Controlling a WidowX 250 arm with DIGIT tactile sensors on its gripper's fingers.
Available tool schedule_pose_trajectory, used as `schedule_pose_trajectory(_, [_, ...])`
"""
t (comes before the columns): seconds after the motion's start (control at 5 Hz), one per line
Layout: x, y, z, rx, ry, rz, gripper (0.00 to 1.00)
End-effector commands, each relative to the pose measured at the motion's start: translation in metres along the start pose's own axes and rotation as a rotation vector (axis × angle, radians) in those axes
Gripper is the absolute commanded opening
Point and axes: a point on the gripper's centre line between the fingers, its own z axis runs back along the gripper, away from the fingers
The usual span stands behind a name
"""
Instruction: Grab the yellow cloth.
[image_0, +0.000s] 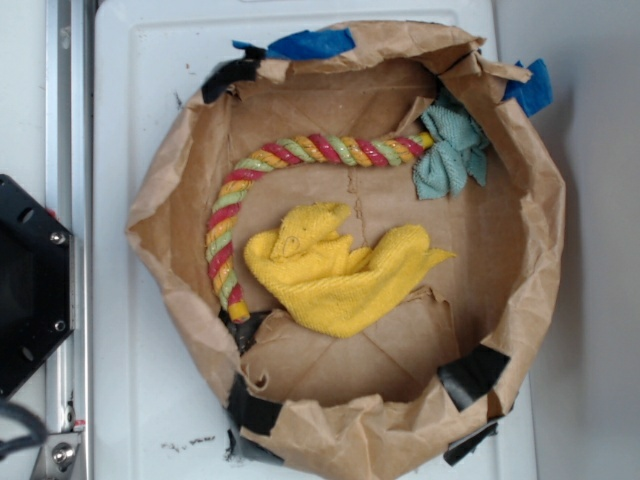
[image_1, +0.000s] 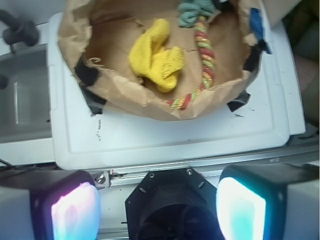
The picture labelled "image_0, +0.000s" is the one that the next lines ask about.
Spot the black cable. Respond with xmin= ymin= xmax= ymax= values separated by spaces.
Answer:
xmin=0 ymin=399 xmax=49 ymax=459

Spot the yellow terry cloth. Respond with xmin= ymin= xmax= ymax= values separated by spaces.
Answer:
xmin=244 ymin=202 xmax=453 ymax=338

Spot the red green yellow twisted rope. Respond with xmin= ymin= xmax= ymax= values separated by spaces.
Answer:
xmin=205 ymin=132 xmax=435 ymax=322

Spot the black tape top left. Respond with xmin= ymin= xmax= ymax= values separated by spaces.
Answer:
xmin=201 ymin=46 xmax=266 ymax=104

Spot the white plastic tray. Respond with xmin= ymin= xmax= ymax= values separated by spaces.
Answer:
xmin=91 ymin=1 xmax=497 ymax=479

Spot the black tape bottom left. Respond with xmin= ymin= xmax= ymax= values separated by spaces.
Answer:
xmin=226 ymin=374 xmax=284 ymax=466

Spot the black tape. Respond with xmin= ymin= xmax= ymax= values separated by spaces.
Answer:
xmin=201 ymin=46 xmax=266 ymax=104
xmin=437 ymin=344 xmax=511 ymax=411
xmin=226 ymin=374 xmax=284 ymax=466

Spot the brown paper bag bin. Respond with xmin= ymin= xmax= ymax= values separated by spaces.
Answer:
xmin=127 ymin=21 xmax=565 ymax=479

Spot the blue tape piece top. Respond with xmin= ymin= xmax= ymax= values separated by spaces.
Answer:
xmin=232 ymin=28 xmax=356 ymax=61

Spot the aluminium extrusion rail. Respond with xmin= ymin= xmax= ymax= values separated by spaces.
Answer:
xmin=31 ymin=1 xmax=98 ymax=479

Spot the teal terry cloth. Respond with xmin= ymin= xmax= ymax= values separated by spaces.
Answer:
xmin=413 ymin=88 xmax=489 ymax=200

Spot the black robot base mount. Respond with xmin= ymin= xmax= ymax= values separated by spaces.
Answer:
xmin=1 ymin=174 xmax=72 ymax=399

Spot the black tape bottom right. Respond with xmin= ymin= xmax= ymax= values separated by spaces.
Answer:
xmin=437 ymin=344 xmax=511 ymax=411

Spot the blue tape piece right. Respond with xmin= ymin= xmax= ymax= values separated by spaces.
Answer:
xmin=502 ymin=58 xmax=554 ymax=117

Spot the blue tape piece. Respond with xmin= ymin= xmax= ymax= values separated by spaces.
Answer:
xmin=232 ymin=28 xmax=356 ymax=61
xmin=502 ymin=58 xmax=554 ymax=117

